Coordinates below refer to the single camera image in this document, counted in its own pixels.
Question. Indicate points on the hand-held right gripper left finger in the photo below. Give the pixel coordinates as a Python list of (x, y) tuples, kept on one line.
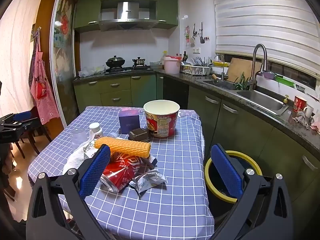
[(96, 170)]

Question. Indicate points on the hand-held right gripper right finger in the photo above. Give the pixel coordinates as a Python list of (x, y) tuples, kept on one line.
[(226, 170)]

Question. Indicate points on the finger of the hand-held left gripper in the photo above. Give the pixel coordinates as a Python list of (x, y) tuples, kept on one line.
[(27, 127), (22, 116)]

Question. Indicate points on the yellow-rimmed trash bin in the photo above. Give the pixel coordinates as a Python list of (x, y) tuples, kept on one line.
[(232, 155)]

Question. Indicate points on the white labelled wrapper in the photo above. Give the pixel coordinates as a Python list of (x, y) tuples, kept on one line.
[(89, 151)]

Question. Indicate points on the white paper towel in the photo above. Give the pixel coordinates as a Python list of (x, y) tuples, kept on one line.
[(75, 161)]

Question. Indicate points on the crushed red soda can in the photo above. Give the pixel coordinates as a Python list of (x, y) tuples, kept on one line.
[(122, 172)]

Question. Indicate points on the clear plastic cup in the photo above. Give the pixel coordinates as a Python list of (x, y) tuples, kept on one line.
[(78, 138)]

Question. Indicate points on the orange corrugated roll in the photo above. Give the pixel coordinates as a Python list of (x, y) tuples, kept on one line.
[(125, 147)]

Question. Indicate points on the white pill bottle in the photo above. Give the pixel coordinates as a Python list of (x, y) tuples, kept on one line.
[(95, 130)]

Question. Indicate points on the silver snack wrapper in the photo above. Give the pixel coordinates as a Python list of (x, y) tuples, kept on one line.
[(148, 181)]

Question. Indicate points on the small black box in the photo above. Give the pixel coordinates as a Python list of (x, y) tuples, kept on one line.
[(138, 135)]

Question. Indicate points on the purple cardboard box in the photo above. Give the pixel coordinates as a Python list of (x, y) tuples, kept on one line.
[(128, 122)]

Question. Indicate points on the red instant noodle cup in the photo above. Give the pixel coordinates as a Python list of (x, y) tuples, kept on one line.
[(162, 122)]

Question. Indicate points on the dark wooden chair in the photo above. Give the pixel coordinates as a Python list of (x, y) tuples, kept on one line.
[(37, 130)]

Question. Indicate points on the red checked apron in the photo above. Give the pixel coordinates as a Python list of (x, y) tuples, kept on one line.
[(43, 92)]

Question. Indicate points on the green lower cabinets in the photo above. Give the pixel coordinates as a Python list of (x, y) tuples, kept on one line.
[(250, 130)]

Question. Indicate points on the green cabinets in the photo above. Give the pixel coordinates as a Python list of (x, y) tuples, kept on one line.
[(87, 10), (250, 130)]

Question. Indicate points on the white curtain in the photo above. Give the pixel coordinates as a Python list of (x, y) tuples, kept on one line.
[(15, 55)]

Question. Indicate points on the purple checked tablecloth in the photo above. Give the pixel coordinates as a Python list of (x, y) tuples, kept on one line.
[(155, 205)]

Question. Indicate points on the decorated glass sliding door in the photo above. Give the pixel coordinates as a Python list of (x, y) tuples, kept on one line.
[(62, 55)]

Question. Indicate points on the dark stone countertop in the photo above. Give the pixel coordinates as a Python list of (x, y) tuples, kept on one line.
[(287, 127)]

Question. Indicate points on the steel kitchen sink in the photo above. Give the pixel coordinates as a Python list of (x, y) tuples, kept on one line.
[(260, 100)]

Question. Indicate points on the clear plastic bag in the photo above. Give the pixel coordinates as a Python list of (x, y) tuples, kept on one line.
[(91, 71)]

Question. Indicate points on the green onions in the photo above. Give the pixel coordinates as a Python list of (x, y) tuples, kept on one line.
[(241, 82)]

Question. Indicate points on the grey rag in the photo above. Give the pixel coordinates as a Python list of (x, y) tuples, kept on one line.
[(301, 118)]

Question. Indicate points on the small brass tap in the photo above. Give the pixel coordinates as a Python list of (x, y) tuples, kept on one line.
[(285, 99)]

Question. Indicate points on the black built-in appliance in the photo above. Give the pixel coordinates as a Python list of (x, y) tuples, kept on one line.
[(175, 92)]

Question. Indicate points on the red mug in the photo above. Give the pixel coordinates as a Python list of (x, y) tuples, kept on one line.
[(298, 103)]

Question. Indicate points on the pink cloth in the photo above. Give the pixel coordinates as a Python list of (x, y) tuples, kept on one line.
[(315, 126)]

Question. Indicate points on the white mug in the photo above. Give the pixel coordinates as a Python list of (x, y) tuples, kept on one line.
[(308, 110)]

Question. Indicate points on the small steel faucet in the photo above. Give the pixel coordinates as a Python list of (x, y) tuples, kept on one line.
[(222, 67)]

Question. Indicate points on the wooden cutting board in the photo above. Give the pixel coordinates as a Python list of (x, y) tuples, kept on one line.
[(240, 67)]

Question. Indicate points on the purple sink caddy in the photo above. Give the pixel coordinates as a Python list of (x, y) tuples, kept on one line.
[(266, 74)]

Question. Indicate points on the white dish rack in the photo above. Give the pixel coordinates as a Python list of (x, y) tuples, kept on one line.
[(196, 69)]

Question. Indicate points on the black gas stove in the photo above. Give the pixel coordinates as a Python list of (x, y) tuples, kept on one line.
[(130, 68)]

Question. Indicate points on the green plastic tray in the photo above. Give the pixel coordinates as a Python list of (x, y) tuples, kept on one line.
[(286, 81)]

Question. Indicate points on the black wok with lid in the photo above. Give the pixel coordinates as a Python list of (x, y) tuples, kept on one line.
[(115, 61)]

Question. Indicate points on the tall steel faucet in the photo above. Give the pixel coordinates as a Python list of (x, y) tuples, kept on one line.
[(255, 62)]

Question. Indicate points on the small steel pot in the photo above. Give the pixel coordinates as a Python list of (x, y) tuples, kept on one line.
[(138, 61)]

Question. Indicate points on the pink plastic bucket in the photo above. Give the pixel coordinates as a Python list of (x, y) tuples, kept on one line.
[(172, 65)]

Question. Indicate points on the green upper cabinets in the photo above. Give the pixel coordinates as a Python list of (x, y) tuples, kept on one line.
[(87, 10)]

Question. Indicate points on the yellow oil bottle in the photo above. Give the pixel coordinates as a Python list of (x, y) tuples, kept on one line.
[(164, 56)]

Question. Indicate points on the hanging kitchen utensils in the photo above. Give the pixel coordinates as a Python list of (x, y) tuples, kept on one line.
[(193, 33)]

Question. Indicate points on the steel range hood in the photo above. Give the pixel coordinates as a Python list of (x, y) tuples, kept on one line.
[(127, 12)]

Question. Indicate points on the white window blind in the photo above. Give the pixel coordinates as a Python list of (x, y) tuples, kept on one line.
[(262, 17)]

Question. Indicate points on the white wall socket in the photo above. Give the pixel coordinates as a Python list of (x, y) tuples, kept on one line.
[(197, 50)]

